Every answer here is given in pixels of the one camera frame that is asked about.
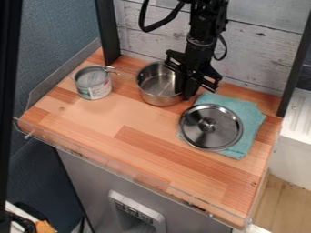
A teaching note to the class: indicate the teal cloth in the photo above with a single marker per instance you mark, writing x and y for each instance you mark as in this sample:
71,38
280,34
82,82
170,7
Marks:
245,117

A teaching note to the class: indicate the silver lid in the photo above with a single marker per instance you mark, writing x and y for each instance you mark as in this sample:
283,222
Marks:
210,127

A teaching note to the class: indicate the silver pot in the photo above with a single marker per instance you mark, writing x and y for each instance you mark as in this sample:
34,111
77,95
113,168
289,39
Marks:
157,86

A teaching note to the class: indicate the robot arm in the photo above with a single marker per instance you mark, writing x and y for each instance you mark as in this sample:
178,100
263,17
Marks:
202,27

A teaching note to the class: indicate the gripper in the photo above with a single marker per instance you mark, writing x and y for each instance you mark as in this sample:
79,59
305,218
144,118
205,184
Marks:
193,67

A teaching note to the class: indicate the silver can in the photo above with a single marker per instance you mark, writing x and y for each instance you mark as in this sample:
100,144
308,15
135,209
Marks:
93,82

